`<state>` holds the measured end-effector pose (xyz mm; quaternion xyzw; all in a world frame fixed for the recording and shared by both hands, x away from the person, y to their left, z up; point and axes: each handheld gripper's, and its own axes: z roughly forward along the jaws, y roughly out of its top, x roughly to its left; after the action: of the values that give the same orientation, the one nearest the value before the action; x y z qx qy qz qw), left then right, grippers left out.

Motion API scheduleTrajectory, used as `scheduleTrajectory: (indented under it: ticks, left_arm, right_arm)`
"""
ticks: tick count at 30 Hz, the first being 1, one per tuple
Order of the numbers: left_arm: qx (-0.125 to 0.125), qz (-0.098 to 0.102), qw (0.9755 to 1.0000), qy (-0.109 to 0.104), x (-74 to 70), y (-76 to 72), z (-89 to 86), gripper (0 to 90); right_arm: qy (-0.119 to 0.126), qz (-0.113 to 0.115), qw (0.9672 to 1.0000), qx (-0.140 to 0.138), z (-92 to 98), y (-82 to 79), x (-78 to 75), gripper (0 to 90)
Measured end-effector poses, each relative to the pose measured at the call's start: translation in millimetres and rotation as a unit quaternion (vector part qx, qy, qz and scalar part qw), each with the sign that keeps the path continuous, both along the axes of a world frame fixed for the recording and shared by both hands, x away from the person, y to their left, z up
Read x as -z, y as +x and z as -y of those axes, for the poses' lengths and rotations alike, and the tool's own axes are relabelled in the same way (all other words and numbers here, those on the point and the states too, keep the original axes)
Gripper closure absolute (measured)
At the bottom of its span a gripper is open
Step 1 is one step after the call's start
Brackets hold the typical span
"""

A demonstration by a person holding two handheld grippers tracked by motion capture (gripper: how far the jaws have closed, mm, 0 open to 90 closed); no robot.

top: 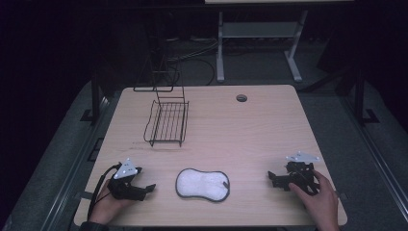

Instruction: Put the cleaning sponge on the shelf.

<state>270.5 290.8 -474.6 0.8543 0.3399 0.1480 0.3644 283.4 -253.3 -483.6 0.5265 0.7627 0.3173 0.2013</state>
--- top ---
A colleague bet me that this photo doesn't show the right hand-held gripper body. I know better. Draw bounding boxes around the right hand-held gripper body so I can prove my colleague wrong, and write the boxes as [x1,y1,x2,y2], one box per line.
[282,150,321,197]

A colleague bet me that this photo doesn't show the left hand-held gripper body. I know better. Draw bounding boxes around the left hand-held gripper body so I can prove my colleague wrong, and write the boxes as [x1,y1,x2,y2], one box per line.
[107,157,148,202]

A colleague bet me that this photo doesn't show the person's left hand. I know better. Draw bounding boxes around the person's left hand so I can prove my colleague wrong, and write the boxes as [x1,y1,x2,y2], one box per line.
[88,187,138,226]

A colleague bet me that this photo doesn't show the person's right hand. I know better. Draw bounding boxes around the person's right hand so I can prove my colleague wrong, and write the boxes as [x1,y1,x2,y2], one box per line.
[288,169,341,231]

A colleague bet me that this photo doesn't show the white sponge with grey edge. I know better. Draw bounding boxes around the white sponge with grey edge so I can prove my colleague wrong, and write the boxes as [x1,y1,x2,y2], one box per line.
[174,167,231,203]

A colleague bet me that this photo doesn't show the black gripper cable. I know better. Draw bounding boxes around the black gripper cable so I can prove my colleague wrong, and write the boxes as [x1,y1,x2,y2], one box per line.
[87,163,123,222]

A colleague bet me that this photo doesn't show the black wire rack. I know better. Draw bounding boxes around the black wire rack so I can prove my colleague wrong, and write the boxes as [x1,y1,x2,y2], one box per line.
[133,52,191,148]

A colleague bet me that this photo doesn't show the black metal stand post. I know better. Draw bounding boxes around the black metal stand post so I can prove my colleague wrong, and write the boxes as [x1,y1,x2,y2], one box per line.
[80,71,104,124]
[352,68,381,127]

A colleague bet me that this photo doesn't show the black floor cables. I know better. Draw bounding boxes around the black floor cables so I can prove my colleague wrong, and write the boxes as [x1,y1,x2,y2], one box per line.
[163,37,222,87]

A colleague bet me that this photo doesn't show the white metal table frame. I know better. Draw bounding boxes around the white metal table frame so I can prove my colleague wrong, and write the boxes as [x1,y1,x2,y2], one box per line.
[216,9,310,84]

